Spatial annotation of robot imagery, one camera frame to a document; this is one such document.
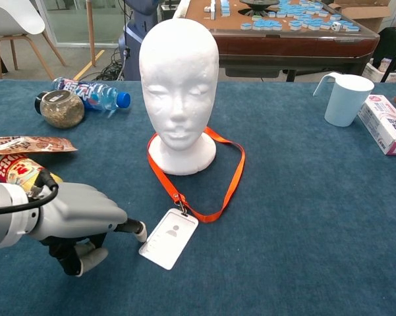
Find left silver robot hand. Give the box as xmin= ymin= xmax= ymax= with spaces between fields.
xmin=28 ymin=182 xmax=148 ymax=277

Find white ID badge card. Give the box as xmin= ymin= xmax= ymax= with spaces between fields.
xmin=138 ymin=207 xmax=200 ymax=271

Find orange lanyard strap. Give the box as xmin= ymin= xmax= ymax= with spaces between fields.
xmin=147 ymin=126 xmax=246 ymax=224

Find white foam mannequin head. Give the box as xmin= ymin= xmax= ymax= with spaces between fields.
xmin=138 ymin=18 xmax=220 ymax=176

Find yellow drink bottle green cap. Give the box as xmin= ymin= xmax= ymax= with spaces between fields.
xmin=0 ymin=153 xmax=64 ymax=194

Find orange snack spout pouch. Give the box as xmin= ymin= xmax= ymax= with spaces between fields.
xmin=0 ymin=136 xmax=78 ymax=155

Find round glass jar black lid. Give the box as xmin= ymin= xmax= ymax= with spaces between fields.
xmin=34 ymin=90 xmax=86 ymax=129

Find blue labelled drink bottle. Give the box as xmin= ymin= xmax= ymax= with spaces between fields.
xmin=51 ymin=76 xmax=132 ymax=113

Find wooden pole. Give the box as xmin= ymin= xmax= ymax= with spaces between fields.
xmin=85 ymin=0 xmax=97 ymax=68

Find white chair wooden legs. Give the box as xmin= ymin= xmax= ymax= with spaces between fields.
xmin=0 ymin=0 xmax=67 ymax=80

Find blue felt table cover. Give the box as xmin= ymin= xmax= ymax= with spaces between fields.
xmin=0 ymin=79 xmax=396 ymax=316

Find brown mahjong table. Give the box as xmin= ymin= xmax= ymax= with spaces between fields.
xmin=176 ymin=0 xmax=382 ymax=83

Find white pink toothpaste box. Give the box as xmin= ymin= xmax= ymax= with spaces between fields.
xmin=358 ymin=94 xmax=396 ymax=155

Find white printed carton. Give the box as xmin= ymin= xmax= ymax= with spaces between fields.
xmin=362 ymin=57 xmax=393 ymax=83

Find brown cardboard box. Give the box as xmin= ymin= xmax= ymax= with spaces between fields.
xmin=329 ymin=0 xmax=392 ymax=33

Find black floor cable bundle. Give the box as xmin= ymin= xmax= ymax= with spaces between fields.
xmin=95 ymin=49 xmax=126 ymax=82

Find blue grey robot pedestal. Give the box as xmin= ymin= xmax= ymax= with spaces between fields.
xmin=118 ymin=0 xmax=162 ymax=82

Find light blue handled cup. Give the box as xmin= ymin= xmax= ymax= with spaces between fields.
xmin=312 ymin=72 xmax=375 ymax=128

